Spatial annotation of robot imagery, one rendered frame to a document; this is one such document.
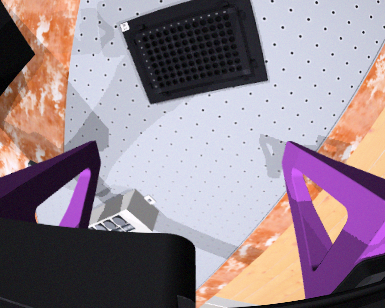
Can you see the white control panel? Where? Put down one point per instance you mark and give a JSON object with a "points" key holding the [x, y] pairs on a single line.
{"points": [[131, 212]]}

